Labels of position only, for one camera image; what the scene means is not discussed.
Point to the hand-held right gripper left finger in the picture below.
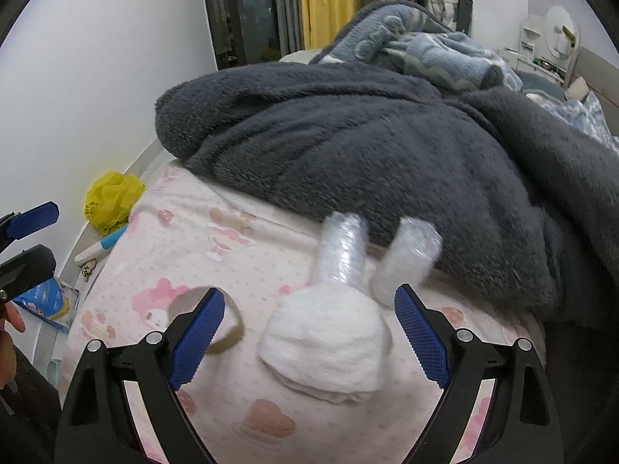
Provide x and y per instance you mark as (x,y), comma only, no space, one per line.
(198,338)

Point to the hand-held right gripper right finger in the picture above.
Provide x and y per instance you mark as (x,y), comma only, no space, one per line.
(423,338)

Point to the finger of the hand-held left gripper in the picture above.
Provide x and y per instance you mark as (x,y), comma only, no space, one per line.
(26,266)
(34,217)

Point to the blue printed plastic bag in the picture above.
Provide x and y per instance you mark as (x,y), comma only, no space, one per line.
(48,299)

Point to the white tissue wad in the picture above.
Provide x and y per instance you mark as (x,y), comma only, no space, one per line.
(324,343)

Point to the person's left forearm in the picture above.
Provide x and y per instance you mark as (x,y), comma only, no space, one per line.
(29,420)

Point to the person's left hand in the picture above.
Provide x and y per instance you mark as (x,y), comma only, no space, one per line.
(14,316)

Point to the blue plush toy stick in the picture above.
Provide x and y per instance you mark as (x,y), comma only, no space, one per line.
(104,246)

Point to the yellow plastic bag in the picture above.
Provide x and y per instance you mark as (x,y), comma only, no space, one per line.
(111,198)

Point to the pink printed bed sheet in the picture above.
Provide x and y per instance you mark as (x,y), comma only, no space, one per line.
(159,261)

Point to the pale green cup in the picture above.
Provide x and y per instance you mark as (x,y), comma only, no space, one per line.
(53,373)

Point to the dark grey fleece blanket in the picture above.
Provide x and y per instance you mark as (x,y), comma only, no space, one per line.
(338,154)

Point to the light blue printed duvet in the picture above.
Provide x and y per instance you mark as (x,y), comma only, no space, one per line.
(585,116)

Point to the blue grey patterned blanket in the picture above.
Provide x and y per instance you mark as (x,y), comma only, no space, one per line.
(435,53)

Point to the dark glass door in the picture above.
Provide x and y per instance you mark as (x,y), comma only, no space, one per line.
(242,14)

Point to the beige pillow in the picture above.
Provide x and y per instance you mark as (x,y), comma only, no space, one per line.
(577,91)

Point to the white mattress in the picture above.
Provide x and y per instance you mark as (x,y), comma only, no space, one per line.
(300,57)

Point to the white shelf unit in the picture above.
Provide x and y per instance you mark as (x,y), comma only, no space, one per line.
(527,38)

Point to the grey curtain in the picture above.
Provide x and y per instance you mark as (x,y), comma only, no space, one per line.
(290,9)

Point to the grey hanging garment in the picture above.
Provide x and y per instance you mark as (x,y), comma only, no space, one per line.
(464,5)

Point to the round white mirror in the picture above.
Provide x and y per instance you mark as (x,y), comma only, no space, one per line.
(556,29)

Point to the yellow curtain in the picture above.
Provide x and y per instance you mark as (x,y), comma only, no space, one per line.
(329,5)

